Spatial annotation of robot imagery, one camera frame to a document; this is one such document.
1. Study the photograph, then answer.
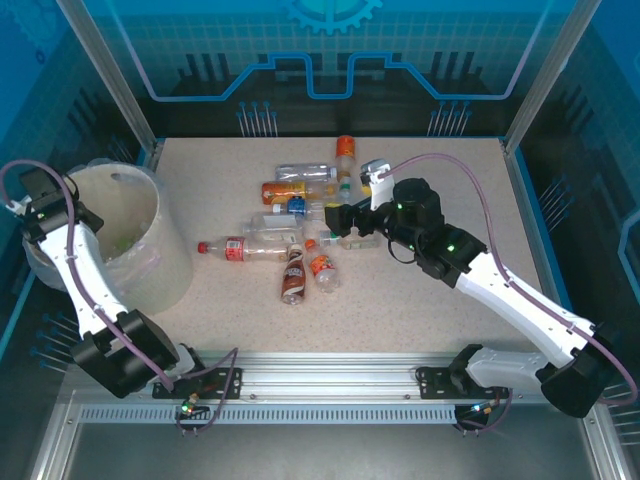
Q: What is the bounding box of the clear bottle green-white cap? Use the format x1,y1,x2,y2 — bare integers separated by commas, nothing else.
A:
319,228,380,252

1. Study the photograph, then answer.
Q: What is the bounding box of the small orange-cap bottle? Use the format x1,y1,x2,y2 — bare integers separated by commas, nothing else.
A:
304,238,342,294

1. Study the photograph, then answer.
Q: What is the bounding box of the small orange-label brown-cap bottle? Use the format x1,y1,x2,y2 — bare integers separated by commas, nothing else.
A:
334,135,357,184

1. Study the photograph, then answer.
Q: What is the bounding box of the blue label clear bottle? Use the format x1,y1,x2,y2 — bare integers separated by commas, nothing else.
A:
272,198,331,224

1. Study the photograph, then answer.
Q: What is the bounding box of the clear white-cap bottle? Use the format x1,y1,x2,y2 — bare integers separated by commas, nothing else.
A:
273,162,339,184

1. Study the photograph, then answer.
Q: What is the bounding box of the orange juice label bottle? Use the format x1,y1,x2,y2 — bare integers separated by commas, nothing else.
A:
261,181,336,207

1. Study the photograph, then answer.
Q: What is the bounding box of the large clear white-label bottle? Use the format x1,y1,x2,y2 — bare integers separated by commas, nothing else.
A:
243,212,306,246

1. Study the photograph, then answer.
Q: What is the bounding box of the brown chocolate drink bottle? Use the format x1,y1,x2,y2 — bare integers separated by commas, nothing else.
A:
280,243,307,306

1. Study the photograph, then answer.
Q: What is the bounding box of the red-cap cola bottle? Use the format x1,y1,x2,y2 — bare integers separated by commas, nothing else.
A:
196,236,291,265

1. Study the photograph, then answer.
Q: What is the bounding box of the cream round waste bin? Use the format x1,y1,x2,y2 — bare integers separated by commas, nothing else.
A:
24,160,195,317

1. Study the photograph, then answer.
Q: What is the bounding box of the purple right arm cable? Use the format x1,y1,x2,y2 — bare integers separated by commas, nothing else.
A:
379,152,640,436

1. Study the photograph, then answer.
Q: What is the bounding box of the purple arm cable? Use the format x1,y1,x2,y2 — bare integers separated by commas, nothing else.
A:
0,159,244,436
379,152,640,436

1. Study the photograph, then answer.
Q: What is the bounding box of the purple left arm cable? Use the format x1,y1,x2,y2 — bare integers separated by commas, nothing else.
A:
0,159,244,436

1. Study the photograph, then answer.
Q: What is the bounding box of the blue-edged aluminium side rail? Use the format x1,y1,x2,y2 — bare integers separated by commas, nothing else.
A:
499,137,594,364
143,139,166,174

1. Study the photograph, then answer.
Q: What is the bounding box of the aluminium front rail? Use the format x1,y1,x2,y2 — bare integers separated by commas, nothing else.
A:
59,349,599,407

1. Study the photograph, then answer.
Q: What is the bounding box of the aluminium frame post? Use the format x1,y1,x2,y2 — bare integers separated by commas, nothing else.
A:
502,0,604,154
54,0,164,154

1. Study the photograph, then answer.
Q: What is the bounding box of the slotted cable duct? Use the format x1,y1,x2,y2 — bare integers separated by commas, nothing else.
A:
78,405,459,426

